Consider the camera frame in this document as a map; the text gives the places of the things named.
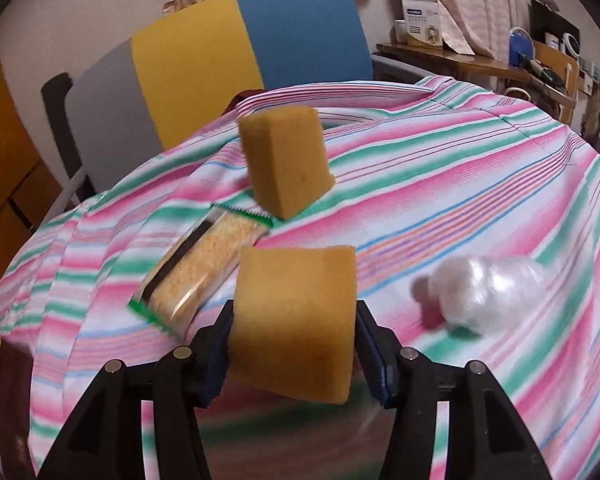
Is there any pink green striped bedsheet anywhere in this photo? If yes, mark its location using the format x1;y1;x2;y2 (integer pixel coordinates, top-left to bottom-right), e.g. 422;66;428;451
0;77;600;479

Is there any yellow sponge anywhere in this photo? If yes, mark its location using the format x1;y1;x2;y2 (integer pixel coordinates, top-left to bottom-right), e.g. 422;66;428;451
228;246;356;404
237;105;335;220

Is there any grey yellow blue chair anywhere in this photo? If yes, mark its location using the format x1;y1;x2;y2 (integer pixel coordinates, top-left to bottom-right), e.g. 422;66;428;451
40;0;376;201

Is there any upright yellow sponge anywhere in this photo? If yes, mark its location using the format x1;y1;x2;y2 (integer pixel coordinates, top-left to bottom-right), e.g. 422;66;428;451
237;105;335;220

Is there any green cracker pack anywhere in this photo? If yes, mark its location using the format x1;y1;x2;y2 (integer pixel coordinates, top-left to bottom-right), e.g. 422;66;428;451
128;204;273;337

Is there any wooden desk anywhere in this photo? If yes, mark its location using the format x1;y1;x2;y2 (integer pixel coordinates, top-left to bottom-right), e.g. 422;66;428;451
376;42;576;126

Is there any white plastic wad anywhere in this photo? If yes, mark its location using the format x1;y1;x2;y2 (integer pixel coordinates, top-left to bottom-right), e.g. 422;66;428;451
428;256;548;335

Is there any wooden wardrobe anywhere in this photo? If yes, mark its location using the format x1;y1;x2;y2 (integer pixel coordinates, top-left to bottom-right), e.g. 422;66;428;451
0;61;60;279

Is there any blue round fan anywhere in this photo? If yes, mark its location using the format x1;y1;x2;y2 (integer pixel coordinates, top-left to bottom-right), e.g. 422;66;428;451
508;27;535;67

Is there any white blue product box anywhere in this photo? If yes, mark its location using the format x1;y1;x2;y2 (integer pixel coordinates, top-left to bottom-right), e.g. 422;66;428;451
401;0;443;50

